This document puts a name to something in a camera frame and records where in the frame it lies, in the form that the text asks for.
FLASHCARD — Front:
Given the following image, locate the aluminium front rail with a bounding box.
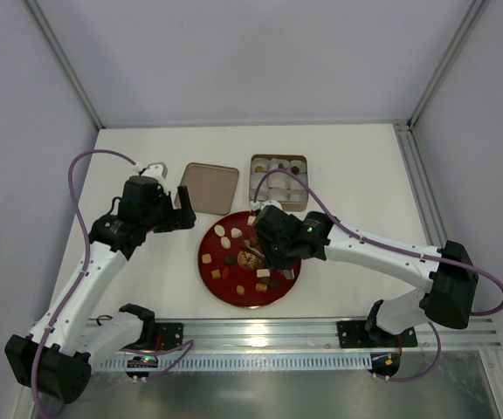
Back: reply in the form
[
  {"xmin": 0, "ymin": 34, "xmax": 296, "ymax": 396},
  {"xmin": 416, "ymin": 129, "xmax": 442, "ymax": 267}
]
[{"xmin": 32, "ymin": 315, "xmax": 503, "ymax": 352}]

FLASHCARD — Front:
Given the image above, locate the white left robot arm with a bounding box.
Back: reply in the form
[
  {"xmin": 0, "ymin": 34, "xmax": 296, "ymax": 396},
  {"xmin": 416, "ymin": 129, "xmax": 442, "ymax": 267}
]
[{"xmin": 4, "ymin": 175, "xmax": 196, "ymax": 404}]

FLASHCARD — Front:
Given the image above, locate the aluminium right side rail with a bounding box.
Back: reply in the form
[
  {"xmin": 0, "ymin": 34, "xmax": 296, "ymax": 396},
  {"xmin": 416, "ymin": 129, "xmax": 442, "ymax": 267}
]
[{"xmin": 393, "ymin": 120, "xmax": 475, "ymax": 315}]

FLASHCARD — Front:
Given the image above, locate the aluminium rail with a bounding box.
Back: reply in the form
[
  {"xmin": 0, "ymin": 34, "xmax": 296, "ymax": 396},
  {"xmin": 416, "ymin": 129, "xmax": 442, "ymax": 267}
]
[
  {"xmin": 32, "ymin": 315, "xmax": 503, "ymax": 352},
  {"xmin": 393, "ymin": 120, "xmax": 475, "ymax": 315}
]

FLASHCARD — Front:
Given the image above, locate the corner frame post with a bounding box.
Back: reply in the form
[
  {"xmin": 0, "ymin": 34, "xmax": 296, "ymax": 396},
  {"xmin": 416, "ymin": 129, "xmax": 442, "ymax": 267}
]
[
  {"xmin": 22, "ymin": 0, "xmax": 105, "ymax": 130},
  {"xmin": 408, "ymin": 0, "xmax": 490, "ymax": 130}
]

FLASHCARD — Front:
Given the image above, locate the white bar chocolate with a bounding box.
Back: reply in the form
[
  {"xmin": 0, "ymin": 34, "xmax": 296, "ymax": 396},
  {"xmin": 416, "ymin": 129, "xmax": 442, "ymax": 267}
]
[{"xmin": 256, "ymin": 269, "xmax": 271, "ymax": 278}]

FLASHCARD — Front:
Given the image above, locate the gold square tin box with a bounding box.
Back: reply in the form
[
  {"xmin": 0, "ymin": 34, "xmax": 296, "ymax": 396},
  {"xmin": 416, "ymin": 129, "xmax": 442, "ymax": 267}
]
[{"xmin": 248, "ymin": 154, "xmax": 308, "ymax": 212}]

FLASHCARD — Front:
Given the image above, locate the black mounting plate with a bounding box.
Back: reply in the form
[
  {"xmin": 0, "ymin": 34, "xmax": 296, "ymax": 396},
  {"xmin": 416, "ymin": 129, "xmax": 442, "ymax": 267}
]
[
  {"xmin": 336, "ymin": 319, "xmax": 418, "ymax": 349},
  {"xmin": 151, "ymin": 322, "xmax": 184, "ymax": 352}
]

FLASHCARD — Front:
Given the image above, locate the slotted white cable duct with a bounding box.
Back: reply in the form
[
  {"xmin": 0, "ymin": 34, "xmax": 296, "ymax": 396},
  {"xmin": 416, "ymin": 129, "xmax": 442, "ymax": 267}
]
[{"xmin": 95, "ymin": 351, "xmax": 372, "ymax": 373}]

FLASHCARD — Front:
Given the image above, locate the right corner frame post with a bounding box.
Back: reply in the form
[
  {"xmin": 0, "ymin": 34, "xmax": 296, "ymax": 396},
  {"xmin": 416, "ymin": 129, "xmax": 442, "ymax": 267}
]
[{"xmin": 408, "ymin": 0, "xmax": 490, "ymax": 130}]

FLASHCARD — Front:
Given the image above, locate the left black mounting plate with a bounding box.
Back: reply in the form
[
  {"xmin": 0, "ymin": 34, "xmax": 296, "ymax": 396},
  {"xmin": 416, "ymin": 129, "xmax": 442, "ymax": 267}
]
[{"xmin": 151, "ymin": 322, "xmax": 184, "ymax": 352}]

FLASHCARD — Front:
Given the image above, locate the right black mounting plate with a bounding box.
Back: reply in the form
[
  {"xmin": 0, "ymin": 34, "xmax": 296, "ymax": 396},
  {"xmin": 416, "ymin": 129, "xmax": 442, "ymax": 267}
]
[{"xmin": 336, "ymin": 319, "xmax": 418, "ymax": 349}]

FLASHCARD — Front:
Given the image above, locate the white swirl oval chocolate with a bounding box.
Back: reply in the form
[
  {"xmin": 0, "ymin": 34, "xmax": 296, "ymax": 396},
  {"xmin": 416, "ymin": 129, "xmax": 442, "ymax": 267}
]
[{"xmin": 220, "ymin": 237, "xmax": 231, "ymax": 249}]

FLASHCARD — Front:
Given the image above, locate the dark strawberry chocolate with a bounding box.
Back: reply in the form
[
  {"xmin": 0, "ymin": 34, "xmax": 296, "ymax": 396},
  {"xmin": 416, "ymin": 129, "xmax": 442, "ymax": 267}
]
[{"xmin": 224, "ymin": 256, "xmax": 236, "ymax": 266}]

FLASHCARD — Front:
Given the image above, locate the white triangular chocolate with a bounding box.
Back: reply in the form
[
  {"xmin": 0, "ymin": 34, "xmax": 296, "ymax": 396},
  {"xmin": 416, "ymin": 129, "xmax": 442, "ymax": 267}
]
[{"xmin": 231, "ymin": 228, "xmax": 243, "ymax": 238}]

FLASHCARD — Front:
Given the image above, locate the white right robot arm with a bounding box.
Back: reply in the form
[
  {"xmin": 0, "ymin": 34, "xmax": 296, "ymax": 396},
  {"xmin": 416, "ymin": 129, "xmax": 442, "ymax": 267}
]
[{"xmin": 252, "ymin": 205, "xmax": 478, "ymax": 346}]

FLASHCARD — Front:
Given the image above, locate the left corner frame post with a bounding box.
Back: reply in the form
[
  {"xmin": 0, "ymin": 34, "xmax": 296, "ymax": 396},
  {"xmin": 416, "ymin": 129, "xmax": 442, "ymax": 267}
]
[{"xmin": 22, "ymin": 0, "xmax": 105, "ymax": 130}]

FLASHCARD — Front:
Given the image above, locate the red round tray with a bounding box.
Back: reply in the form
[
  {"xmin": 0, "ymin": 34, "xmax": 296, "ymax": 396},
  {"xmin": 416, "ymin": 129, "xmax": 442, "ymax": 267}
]
[{"xmin": 197, "ymin": 211, "xmax": 301, "ymax": 308}]

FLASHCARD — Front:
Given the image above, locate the gold square tin lid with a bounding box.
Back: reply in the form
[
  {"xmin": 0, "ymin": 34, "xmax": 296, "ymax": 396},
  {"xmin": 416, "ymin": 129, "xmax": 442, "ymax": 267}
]
[{"xmin": 180, "ymin": 162, "xmax": 239, "ymax": 216}]

